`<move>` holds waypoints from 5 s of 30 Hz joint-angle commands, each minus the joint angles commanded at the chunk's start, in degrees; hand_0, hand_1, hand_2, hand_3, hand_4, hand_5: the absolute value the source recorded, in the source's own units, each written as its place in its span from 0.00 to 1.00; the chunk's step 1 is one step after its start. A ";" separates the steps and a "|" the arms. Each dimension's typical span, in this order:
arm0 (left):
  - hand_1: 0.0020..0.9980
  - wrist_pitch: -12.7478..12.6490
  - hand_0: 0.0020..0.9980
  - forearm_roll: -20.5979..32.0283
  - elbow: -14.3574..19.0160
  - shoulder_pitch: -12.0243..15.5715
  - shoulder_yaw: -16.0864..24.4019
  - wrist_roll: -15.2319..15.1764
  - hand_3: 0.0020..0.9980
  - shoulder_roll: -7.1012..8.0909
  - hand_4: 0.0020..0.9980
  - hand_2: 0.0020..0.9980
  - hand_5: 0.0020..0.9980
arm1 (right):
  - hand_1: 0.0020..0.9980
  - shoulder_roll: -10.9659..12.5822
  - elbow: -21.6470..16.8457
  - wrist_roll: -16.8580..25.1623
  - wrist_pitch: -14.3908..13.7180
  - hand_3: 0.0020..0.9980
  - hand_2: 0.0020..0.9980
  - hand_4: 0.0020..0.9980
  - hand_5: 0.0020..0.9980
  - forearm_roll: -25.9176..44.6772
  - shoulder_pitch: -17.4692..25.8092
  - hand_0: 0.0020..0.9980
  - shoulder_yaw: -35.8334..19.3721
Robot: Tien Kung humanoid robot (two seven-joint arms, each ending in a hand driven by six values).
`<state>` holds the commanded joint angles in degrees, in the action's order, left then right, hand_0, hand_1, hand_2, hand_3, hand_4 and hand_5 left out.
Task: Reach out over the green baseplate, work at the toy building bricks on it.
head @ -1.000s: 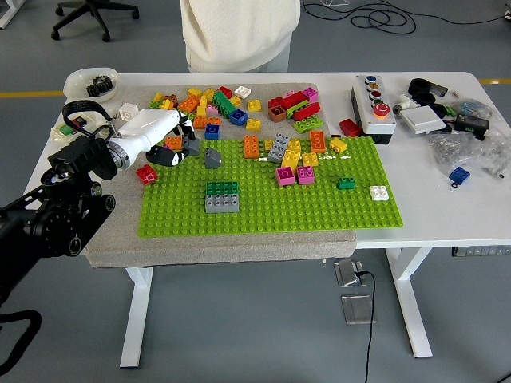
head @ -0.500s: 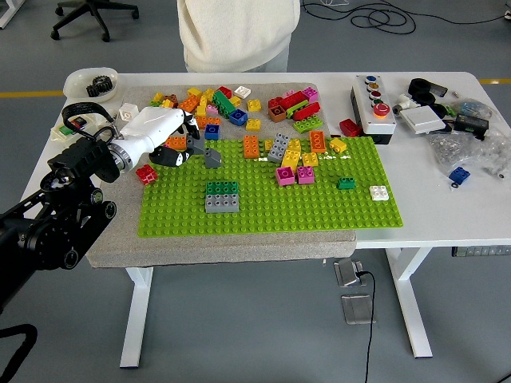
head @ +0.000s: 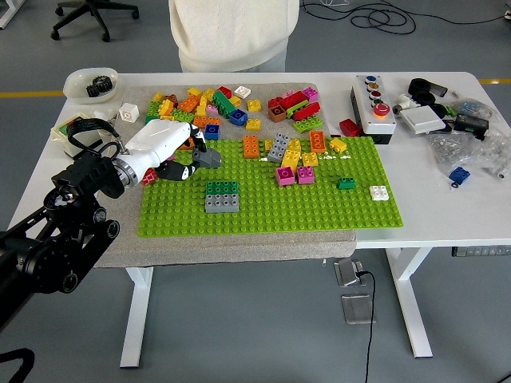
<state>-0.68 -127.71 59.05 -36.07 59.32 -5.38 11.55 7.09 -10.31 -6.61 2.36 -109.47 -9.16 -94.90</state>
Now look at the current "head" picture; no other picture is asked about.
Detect dark green toy brick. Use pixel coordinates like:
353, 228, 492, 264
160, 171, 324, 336
205, 180, 240, 196

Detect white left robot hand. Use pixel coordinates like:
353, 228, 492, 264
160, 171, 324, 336
118, 118, 208, 184

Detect long red toy brick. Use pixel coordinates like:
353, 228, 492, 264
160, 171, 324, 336
279, 90, 310, 112

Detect white table leg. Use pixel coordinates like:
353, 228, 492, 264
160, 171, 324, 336
119, 266, 155, 369
385, 247, 434, 359

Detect black gear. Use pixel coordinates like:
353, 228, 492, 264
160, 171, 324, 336
85, 75, 113, 98

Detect white plastic bowl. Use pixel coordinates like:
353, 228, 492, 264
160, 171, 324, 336
63, 66, 120, 105

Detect green toy baseplate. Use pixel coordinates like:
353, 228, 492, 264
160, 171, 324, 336
137, 135, 405, 239

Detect white switch plate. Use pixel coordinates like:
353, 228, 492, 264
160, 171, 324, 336
398, 106, 447, 136

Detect long yellow toy brick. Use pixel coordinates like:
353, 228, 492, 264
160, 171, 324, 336
280, 138, 303, 171

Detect black power cord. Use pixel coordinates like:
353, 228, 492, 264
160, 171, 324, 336
354, 270, 378, 383

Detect push-button control box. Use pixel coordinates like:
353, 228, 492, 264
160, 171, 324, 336
350, 73, 397, 145

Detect metal floor plate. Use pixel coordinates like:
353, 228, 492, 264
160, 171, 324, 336
340, 294, 377, 326

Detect white furniture frame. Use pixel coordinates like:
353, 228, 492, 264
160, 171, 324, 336
0, 0, 27, 30

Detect metal floor socket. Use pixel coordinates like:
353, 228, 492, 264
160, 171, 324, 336
333, 257, 365, 288

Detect rounded red toy brick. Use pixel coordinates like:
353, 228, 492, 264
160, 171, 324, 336
292, 101, 322, 121

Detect grey table control panel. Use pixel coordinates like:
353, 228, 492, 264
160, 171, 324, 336
451, 245, 511, 258

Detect person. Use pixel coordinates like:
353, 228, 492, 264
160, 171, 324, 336
168, 0, 300, 73

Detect black floor cable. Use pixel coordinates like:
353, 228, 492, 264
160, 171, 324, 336
299, 0, 511, 35

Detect white cube toy brick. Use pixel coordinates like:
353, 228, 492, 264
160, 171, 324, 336
118, 102, 141, 123

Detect black office chair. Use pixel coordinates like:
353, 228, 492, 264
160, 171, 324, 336
50, 0, 141, 43

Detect clear bag blue parts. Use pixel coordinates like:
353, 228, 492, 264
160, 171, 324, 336
450, 98, 493, 120

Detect clear bag of screws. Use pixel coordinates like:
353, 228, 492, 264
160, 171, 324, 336
426, 127, 511, 180

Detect white pipe fitting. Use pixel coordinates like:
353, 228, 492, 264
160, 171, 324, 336
392, 93, 420, 116

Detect long dark green brick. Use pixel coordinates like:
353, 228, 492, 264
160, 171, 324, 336
211, 90, 237, 120

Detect black power adapter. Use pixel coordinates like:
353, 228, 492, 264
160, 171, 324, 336
454, 113, 490, 141

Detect grey-brown mat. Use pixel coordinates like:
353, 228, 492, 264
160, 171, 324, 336
85, 82, 358, 269

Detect white green-red switch box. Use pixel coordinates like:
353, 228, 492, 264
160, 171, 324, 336
50, 113, 104, 159

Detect grey eight-stud toy brick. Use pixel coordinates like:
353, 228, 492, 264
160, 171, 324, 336
204, 193, 240, 214
267, 132, 291, 164

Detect flat lime green brick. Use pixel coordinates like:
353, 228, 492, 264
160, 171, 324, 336
285, 99, 311, 119

